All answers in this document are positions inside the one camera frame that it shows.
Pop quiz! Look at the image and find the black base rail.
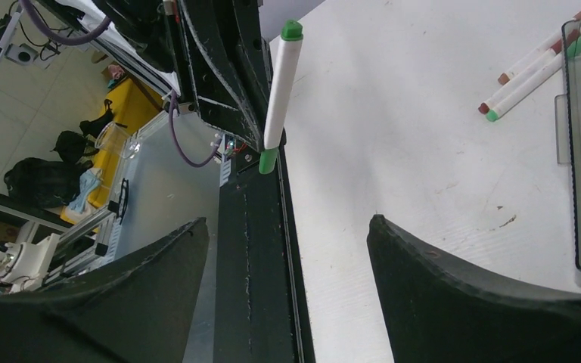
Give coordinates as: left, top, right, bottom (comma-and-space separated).
213, 146, 315, 362

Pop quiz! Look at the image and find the dark green cap marker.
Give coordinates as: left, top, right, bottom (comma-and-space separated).
259, 20, 303, 175

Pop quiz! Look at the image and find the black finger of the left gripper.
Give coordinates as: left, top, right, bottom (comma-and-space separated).
177, 1, 270, 152

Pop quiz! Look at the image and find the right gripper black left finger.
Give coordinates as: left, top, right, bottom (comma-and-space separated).
0, 218, 210, 362

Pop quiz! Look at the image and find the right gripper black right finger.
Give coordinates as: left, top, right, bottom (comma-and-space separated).
367, 215, 581, 362

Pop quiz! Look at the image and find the tan cap marker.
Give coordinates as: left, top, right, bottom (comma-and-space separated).
498, 11, 581, 85

